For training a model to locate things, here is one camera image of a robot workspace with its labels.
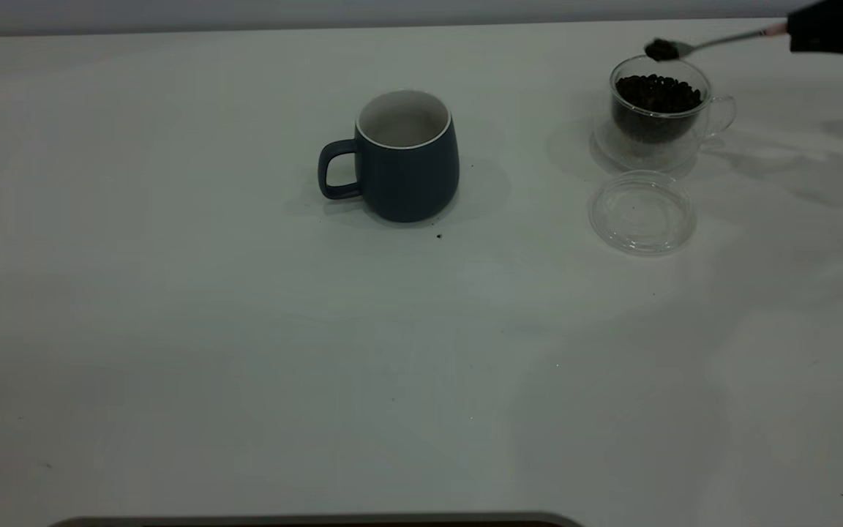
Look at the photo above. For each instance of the small coffee bean clump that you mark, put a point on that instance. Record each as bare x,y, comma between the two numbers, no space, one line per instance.
660,50

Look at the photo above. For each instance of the dark grey-blue ceramic mug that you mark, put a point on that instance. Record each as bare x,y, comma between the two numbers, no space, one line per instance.
410,183

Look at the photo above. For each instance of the coffee beans heap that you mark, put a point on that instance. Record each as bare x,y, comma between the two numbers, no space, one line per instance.
656,102

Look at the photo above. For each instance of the clear round glass lid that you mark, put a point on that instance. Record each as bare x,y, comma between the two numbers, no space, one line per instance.
641,216

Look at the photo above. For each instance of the clear glass saucer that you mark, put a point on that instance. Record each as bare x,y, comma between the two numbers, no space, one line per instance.
604,150

